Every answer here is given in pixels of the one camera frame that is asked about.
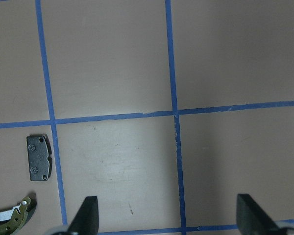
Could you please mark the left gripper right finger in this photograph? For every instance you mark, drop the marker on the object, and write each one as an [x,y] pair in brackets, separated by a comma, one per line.
[251,219]

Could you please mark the green brake shoe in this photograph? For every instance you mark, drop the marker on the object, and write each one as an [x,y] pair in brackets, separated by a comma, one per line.
[14,218]

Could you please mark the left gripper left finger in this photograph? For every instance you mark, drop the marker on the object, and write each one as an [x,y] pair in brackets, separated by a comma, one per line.
[85,221]

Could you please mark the black brake pad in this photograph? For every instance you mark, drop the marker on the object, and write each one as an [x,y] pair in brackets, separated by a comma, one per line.
[39,157]

